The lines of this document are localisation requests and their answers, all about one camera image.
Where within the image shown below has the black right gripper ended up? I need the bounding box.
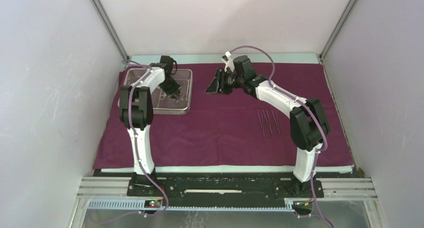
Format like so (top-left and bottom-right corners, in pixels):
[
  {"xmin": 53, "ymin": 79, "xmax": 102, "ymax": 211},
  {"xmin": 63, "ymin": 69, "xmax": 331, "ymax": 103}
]
[{"xmin": 205, "ymin": 68, "xmax": 245, "ymax": 95}]

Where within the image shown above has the metal mesh instrument tray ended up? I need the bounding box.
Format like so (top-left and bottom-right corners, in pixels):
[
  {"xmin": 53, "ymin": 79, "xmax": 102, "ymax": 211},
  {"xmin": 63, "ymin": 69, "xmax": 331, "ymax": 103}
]
[{"xmin": 118, "ymin": 68, "xmax": 194, "ymax": 115}]

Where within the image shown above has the magenta surgical wrap cloth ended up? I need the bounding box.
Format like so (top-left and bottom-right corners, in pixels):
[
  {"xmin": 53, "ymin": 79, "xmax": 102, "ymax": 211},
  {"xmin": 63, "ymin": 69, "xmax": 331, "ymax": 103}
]
[{"xmin": 92, "ymin": 62, "xmax": 354, "ymax": 169}]

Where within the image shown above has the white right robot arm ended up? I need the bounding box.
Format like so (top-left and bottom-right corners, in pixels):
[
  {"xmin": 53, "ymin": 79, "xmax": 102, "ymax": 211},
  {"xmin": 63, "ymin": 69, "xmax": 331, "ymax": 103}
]
[{"xmin": 206, "ymin": 52, "xmax": 330, "ymax": 197}]

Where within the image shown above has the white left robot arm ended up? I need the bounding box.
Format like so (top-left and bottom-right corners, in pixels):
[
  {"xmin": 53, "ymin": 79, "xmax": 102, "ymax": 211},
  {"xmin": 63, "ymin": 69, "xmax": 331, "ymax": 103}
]
[{"xmin": 119, "ymin": 55, "xmax": 181, "ymax": 196}]

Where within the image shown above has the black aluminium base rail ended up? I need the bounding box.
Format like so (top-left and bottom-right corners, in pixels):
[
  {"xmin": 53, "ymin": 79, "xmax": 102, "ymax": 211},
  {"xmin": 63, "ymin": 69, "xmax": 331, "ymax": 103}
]
[{"xmin": 69, "ymin": 175, "xmax": 385, "ymax": 218}]

